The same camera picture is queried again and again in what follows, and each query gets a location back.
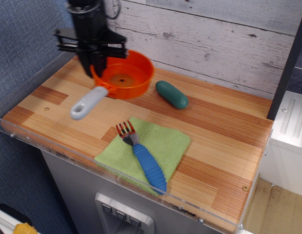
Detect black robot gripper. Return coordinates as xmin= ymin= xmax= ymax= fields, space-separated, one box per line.
xmin=54 ymin=7 xmax=127 ymax=77

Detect orange pot with grey handle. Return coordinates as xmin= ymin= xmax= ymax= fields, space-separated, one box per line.
xmin=70 ymin=50 xmax=154 ymax=120

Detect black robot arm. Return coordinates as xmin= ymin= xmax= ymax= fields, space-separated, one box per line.
xmin=54 ymin=0 xmax=127 ymax=78

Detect green folded cloth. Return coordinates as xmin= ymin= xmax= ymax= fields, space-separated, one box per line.
xmin=95 ymin=117 xmax=190 ymax=196

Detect teal oblong plastic vegetable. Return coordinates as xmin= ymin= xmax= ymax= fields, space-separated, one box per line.
xmin=155 ymin=80 xmax=189 ymax=109

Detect clear acrylic table guard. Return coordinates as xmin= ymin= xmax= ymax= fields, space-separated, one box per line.
xmin=0 ymin=34 xmax=274 ymax=232

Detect silver toy fridge cabinet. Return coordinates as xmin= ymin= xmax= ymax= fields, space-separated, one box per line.
xmin=42 ymin=152 xmax=217 ymax=234

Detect silver dispenser button panel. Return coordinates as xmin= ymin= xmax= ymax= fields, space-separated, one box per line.
xmin=95 ymin=192 xmax=155 ymax=234

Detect black and yellow object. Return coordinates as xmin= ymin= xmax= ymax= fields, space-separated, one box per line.
xmin=0 ymin=204 xmax=39 ymax=234

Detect white ribbed side unit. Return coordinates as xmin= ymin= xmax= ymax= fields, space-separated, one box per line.
xmin=259 ymin=91 xmax=302 ymax=195

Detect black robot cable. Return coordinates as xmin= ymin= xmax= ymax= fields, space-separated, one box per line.
xmin=103 ymin=0 xmax=122 ymax=20

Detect fork with blue handle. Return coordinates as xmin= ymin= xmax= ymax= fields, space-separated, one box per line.
xmin=116 ymin=120 xmax=167 ymax=195

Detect dark grey right post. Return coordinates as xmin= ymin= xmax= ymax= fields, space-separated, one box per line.
xmin=266 ymin=19 xmax=302 ymax=120

